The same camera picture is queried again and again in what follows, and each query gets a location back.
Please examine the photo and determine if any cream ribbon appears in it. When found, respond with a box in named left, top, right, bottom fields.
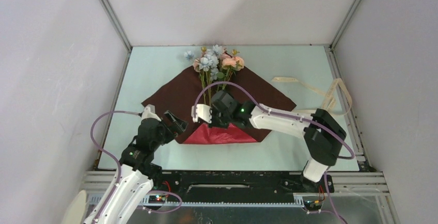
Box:
left=271, top=76, right=353, bottom=116

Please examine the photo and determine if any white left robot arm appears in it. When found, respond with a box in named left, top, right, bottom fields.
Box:
left=83, top=105, right=187, bottom=223

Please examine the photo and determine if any circuit board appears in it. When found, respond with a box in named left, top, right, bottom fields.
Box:
left=303, top=200, right=323, bottom=214
left=148, top=195, right=167, bottom=204

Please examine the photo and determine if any left circuit board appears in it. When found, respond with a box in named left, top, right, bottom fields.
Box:
left=148, top=195, right=167, bottom=204

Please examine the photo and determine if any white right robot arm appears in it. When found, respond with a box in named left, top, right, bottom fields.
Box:
left=207, top=90, right=347, bottom=192

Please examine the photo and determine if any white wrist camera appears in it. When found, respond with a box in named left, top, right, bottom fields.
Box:
left=191, top=104, right=212, bottom=123
left=140, top=104, right=162, bottom=121

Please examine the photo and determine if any pink rose stem with blue bud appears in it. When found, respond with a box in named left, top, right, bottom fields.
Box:
left=184, top=51, right=202, bottom=72

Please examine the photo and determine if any blue flower stem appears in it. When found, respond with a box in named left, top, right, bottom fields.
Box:
left=206, top=45, right=225, bottom=86

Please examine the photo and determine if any peach rose stem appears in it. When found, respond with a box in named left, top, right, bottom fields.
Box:
left=219, top=49, right=245, bottom=82

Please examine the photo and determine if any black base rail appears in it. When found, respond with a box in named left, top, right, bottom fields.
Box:
left=153, top=170, right=334, bottom=204

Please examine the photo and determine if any red wrapping paper sheet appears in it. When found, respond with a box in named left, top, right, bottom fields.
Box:
left=142, top=67, right=296, bottom=145

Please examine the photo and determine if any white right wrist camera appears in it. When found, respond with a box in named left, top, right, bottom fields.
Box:
left=191, top=104, right=212, bottom=123

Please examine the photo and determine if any right circuit board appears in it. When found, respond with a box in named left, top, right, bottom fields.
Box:
left=303, top=200, right=323, bottom=214

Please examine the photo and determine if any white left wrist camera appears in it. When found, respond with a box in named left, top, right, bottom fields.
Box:
left=140, top=104, right=162, bottom=121

